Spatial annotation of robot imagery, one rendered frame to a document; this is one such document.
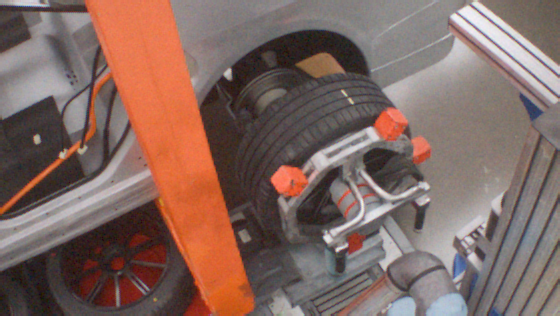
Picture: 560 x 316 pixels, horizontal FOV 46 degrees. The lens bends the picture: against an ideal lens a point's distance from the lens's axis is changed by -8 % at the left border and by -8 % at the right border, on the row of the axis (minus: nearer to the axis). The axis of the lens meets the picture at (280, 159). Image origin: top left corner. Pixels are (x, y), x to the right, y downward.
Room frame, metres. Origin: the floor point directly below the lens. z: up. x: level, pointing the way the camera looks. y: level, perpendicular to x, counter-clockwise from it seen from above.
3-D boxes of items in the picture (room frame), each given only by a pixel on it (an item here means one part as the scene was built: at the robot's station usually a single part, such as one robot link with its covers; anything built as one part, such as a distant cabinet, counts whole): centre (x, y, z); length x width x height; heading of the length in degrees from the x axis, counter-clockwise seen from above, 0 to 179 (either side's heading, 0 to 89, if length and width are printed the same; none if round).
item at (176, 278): (1.46, 0.77, 0.39); 0.66 x 0.66 x 0.24
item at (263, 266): (1.51, 0.20, 0.26); 0.42 x 0.18 x 0.35; 21
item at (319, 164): (1.41, -0.23, 0.85); 0.54 x 0.07 x 0.54; 111
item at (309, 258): (1.57, -0.17, 0.32); 0.40 x 0.30 x 0.28; 111
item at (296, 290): (1.55, -0.12, 0.13); 0.50 x 0.36 x 0.10; 111
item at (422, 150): (1.53, -0.52, 0.85); 0.09 x 0.08 x 0.07; 111
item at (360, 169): (1.33, -0.37, 1.03); 0.19 x 0.18 x 0.11; 21
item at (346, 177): (1.26, -0.18, 1.03); 0.19 x 0.18 x 0.11; 21
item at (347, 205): (1.35, -0.26, 0.85); 0.21 x 0.14 x 0.14; 21
